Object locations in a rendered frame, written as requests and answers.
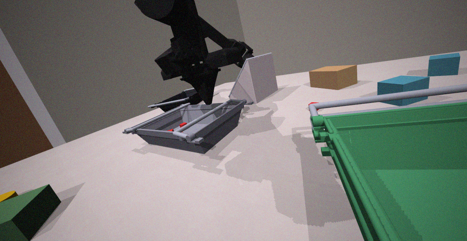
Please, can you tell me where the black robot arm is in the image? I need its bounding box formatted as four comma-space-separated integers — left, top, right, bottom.
134, 0, 254, 75

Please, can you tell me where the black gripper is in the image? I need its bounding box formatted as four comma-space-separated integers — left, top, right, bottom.
161, 25, 243, 105

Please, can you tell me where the teal block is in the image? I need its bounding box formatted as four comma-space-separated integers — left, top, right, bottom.
377, 75, 430, 106
428, 53, 460, 77

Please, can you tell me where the yellow short cylinder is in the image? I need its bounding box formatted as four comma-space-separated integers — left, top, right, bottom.
0, 191, 18, 202

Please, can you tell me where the brown box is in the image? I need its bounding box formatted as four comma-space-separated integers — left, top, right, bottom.
309, 65, 357, 90

